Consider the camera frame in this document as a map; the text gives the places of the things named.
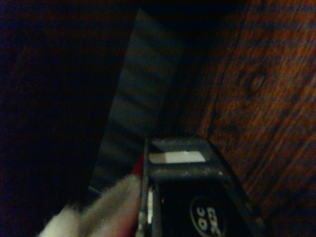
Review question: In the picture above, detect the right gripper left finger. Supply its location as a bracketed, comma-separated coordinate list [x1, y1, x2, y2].
[137, 185, 161, 237]

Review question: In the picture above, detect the brown shoe rack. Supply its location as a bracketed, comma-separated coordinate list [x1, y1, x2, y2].
[0, 0, 316, 237]

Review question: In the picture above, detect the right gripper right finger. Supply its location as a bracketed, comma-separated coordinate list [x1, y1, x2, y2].
[144, 137, 266, 237]

